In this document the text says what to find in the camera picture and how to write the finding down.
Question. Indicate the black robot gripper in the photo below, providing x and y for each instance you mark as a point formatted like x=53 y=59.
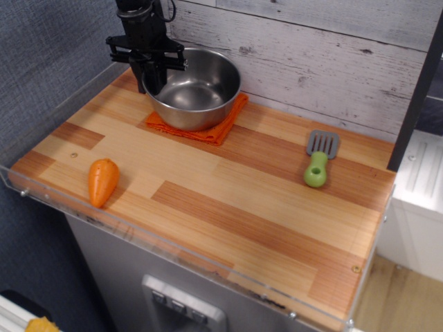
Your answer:
x=146 y=40

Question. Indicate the stainless steel bowl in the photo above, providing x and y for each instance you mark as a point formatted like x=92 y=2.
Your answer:
x=199 y=97

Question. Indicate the orange folded cloth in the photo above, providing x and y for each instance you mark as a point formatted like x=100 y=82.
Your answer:
x=213 y=136

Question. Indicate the orange toy carrot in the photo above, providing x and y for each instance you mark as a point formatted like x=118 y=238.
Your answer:
x=103 y=178

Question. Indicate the clear acrylic table guard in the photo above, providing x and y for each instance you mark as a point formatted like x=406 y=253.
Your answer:
x=240 y=210

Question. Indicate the grey green toy spatula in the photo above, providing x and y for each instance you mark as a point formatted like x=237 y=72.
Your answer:
x=322 y=146

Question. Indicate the grey toy fridge cabinet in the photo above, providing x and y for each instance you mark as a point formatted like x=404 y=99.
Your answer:
x=118 y=267

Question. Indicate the silver dispenser button panel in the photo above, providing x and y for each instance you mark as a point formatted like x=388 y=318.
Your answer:
x=166 y=302

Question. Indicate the yellow object at corner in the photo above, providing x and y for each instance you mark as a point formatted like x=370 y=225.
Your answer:
x=41 y=324

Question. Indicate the white toy sink unit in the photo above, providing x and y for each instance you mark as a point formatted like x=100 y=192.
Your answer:
x=411 y=234

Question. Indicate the black vertical post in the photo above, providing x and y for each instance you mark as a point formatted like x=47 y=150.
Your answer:
x=422 y=86

